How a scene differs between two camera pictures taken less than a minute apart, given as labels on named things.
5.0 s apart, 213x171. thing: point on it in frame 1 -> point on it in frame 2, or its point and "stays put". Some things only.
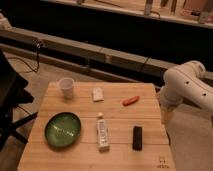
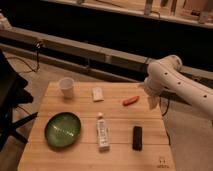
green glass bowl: x=63 y=129 stays put
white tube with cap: x=103 y=133 stays put
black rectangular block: x=137 y=139 stays put
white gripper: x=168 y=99 -> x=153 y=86
